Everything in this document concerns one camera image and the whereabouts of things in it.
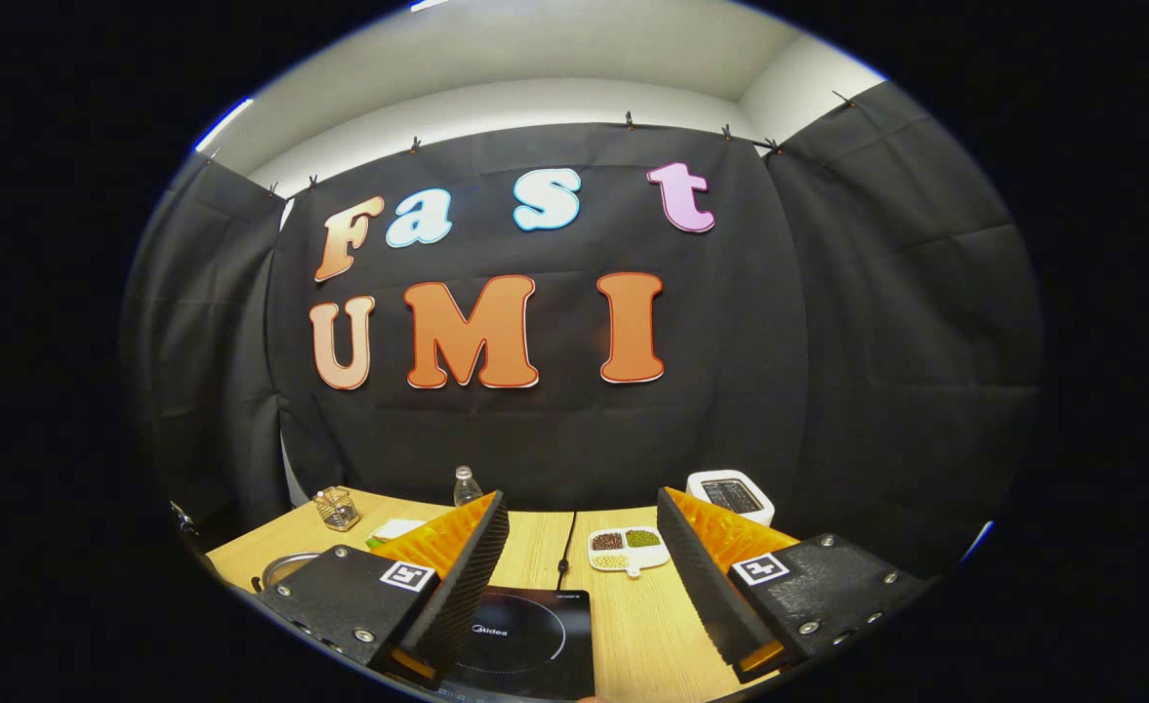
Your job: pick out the white divided dish with beans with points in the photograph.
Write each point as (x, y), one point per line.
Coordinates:
(628, 549)

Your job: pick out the steel pot with soybeans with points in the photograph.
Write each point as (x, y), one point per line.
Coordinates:
(286, 566)

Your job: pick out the row of black cloth clips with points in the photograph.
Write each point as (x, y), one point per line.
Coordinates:
(629, 120)

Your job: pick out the black backdrop cloth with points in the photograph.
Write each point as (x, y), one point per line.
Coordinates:
(828, 342)

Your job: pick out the small ceiling light panel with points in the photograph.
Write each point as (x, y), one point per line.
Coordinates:
(225, 122)

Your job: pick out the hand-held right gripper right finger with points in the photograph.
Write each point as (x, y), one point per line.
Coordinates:
(701, 586)

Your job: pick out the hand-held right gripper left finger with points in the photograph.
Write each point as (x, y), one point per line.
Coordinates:
(467, 586)

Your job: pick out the white toaster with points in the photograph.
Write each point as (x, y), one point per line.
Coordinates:
(730, 493)

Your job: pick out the black induction cooktop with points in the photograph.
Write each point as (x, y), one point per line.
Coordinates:
(535, 644)

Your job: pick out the sandwich on plate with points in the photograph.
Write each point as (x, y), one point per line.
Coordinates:
(396, 530)

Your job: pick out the clear plastic water bottle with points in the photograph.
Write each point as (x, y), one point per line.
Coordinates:
(467, 488)

